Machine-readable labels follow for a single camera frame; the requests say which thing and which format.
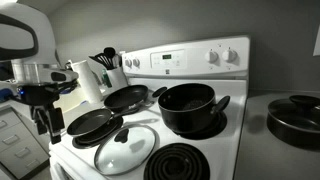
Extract black round spoon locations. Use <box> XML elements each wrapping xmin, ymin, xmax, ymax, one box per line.
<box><xmin>103</xmin><ymin>46</ymin><xmax>117</xmax><ymax>69</ymax></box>

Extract glass lid with black knob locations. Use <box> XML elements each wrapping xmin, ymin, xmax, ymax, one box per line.
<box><xmin>93</xmin><ymin>123</ymin><xmax>157</xmax><ymax>177</ymax></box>

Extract white utensil holder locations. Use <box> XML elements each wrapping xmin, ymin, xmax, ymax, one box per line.
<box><xmin>106</xmin><ymin>66</ymin><xmax>130</xmax><ymax>93</ymax></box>

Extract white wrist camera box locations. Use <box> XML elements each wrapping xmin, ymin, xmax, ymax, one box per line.
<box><xmin>49</xmin><ymin>68</ymin><xmax>80</xmax><ymax>84</ymax></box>

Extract black coil burner under pot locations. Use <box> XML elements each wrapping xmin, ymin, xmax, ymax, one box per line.
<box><xmin>173</xmin><ymin>111</ymin><xmax>228</xmax><ymax>141</ymax></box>

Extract large black steel-handled frying pan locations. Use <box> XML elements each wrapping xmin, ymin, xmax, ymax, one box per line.
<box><xmin>103</xmin><ymin>84</ymin><xmax>159</xmax><ymax>113</ymax></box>

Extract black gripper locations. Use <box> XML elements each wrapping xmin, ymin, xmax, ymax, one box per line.
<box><xmin>16</xmin><ymin>81</ymin><xmax>71</xmax><ymax>145</ymax></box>

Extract white paper on wall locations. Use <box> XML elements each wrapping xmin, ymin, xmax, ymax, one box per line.
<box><xmin>312</xmin><ymin>24</ymin><xmax>320</xmax><ymax>57</ymax></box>

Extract white paper towel roll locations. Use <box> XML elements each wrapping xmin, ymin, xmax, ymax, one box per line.
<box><xmin>68</xmin><ymin>59</ymin><xmax>105</xmax><ymax>104</ymax></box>

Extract white electric stove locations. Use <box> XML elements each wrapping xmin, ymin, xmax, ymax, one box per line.
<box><xmin>49</xmin><ymin>35</ymin><xmax>251</xmax><ymax>180</ymax></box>

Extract grey drawer cabinet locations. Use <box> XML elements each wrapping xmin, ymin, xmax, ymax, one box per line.
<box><xmin>0</xmin><ymin>105</ymin><xmax>51</xmax><ymax>180</ymax></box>

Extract black two-handled pot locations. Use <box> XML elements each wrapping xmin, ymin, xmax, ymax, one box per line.
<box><xmin>152</xmin><ymin>83</ymin><xmax>232</xmax><ymax>135</ymax></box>

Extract black coil burner under pan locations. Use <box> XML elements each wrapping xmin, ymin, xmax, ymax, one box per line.
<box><xmin>72</xmin><ymin>116</ymin><xmax>124</xmax><ymax>150</ymax></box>

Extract black slotted spatula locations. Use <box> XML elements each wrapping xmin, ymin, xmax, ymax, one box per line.
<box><xmin>88</xmin><ymin>52</ymin><xmax>113</xmax><ymax>71</ymax></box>

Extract white utensil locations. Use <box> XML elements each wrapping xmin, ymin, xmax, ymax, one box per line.
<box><xmin>112</xmin><ymin>54</ymin><xmax>122</xmax><ymax>69</ymax></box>

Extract black saucepan lid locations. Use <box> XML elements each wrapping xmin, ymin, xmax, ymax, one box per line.
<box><xmin>267</xmin><ymin>94</ymin><xmax>320</xmax><ymax>134</ymax></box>

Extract uncovered black coil burner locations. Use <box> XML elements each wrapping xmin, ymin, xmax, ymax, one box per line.
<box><xmin>143</xmin><ymin>143</ymin><xmax>211</xmax><ymax>180</ymax></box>

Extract small black frying pan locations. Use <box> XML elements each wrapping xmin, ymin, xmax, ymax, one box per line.
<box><xmin>66</xmin><ymin>106</ymin><xmax>141</xmax><ymax>138</ymax></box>

